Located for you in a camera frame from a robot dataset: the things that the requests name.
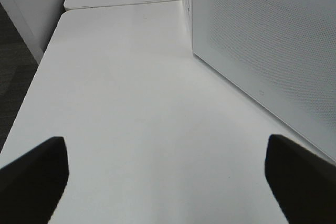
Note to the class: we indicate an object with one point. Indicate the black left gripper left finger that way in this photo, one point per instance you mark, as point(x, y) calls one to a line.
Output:
point(33, 184)

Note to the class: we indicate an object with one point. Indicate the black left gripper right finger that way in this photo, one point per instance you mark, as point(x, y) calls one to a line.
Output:
point(302, 183)

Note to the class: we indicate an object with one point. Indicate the white table leg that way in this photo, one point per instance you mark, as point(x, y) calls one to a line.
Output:
point(23, 29)

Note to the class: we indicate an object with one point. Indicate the white microwave door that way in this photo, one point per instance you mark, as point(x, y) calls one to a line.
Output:
point(279, 52)

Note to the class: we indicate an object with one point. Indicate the white microwave oven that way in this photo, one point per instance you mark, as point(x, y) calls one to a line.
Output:
point(189, 3)

